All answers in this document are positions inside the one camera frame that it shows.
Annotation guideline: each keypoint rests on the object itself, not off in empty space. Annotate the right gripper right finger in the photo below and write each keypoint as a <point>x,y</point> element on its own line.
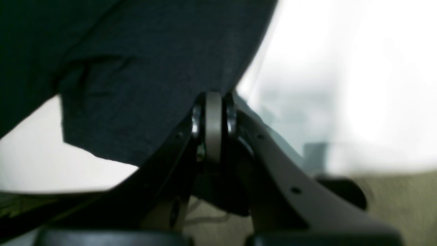
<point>283,200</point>

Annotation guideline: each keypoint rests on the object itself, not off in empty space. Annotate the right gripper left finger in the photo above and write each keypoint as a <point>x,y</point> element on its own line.
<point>152,197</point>

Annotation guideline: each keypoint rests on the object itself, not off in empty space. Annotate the black T-shirt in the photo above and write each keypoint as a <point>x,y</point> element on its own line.
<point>127,71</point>

